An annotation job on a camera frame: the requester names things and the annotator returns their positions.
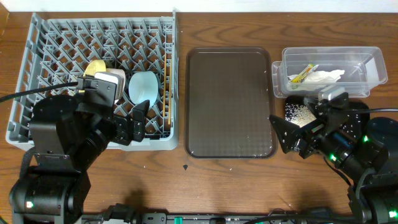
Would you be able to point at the black rectangular tray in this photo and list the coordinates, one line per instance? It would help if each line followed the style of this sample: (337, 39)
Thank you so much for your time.
(299, 99)

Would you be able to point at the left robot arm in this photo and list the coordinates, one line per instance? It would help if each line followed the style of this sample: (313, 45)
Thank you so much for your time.
(69, 133)

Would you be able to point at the rice food scraps pile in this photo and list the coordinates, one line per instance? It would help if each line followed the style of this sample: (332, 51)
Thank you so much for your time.
(300, 115)

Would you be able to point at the white napkin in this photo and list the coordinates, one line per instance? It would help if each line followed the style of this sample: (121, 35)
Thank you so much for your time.
(323, 76)

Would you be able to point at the light blue bowl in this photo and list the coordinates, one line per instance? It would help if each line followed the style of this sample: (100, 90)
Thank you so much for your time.
(143, 86)

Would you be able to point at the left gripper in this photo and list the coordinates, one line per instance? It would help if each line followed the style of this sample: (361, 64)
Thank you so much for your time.
(123, 134)

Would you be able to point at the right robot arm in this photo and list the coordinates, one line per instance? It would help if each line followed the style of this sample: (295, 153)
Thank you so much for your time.
(368, 162)

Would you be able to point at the green snack wrapper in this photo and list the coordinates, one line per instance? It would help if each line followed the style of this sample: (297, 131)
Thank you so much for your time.
(303, 74)

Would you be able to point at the wooden chopstick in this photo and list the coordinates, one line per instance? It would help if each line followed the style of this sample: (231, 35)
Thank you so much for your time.
(164, 87)
(170, 94)

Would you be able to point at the dark brown serving tray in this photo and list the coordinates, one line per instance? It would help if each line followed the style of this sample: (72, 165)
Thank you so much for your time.
(228, 103)

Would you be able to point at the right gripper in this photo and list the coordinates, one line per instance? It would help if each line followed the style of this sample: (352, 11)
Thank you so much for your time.
(293, 133)

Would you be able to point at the yellow round plate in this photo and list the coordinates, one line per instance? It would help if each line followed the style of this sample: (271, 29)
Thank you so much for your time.
(88, 81)

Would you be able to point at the clear plastic waste bin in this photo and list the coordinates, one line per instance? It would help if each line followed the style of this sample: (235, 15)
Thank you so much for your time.
(364, 69)

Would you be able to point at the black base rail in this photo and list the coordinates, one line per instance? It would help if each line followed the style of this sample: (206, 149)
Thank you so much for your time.
(125, 214)

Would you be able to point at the white pink bowl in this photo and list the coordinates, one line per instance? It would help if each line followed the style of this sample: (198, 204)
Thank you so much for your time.
(118, 77)

